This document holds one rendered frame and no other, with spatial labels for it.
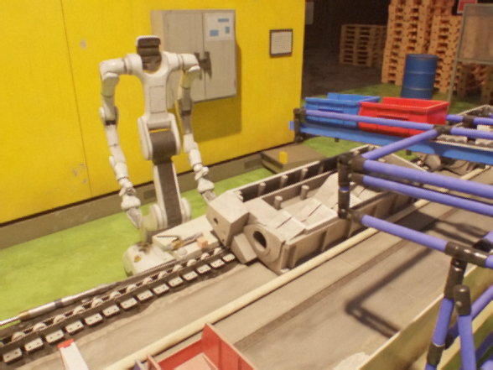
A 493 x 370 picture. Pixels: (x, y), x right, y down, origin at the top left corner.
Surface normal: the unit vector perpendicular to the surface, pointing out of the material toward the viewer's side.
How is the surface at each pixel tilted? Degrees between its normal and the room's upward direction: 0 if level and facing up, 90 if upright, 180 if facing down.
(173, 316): 0
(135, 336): 0
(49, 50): 90
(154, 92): 96
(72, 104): 90
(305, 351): 0
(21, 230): 90
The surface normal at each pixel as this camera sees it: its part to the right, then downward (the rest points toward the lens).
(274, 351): 0.00, -0.91
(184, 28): 0.64, 0.31
